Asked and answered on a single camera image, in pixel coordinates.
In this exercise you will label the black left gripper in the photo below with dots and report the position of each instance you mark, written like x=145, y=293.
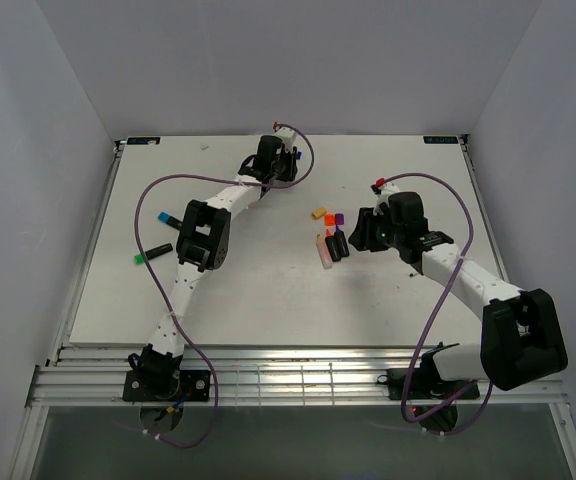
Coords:
x=290, y=158

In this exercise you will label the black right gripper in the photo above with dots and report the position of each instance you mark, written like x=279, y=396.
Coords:
x=362, y=237

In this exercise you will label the purple black highlighter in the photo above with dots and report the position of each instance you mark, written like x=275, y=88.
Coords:
x=341, y=242

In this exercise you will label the orange black highlighter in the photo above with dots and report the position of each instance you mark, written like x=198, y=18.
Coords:
x=332, y=246

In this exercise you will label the pale orange yellow highlighter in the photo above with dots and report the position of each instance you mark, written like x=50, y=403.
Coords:
x=323, y=252

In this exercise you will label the pale orange highlighter cap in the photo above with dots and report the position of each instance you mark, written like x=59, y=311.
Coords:
x=318, y=213

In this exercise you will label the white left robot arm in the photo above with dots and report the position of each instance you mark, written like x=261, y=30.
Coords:
x=203, y=242

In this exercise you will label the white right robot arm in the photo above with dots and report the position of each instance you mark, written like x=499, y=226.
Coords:
x=520, y=341

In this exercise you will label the blue black highlighter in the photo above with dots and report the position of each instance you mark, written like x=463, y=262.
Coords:
x=170, y=220

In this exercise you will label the green black highlighter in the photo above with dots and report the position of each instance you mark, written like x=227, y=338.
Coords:
x=153, y=253

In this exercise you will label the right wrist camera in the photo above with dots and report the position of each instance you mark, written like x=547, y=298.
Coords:
x=381, y=187

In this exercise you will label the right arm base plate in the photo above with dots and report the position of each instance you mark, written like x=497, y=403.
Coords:
x=420, y=388

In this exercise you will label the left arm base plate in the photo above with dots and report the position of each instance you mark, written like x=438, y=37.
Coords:
x=190, y=385

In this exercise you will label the aluminium table frame rail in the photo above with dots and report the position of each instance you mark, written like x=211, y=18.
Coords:
x=246, y=376

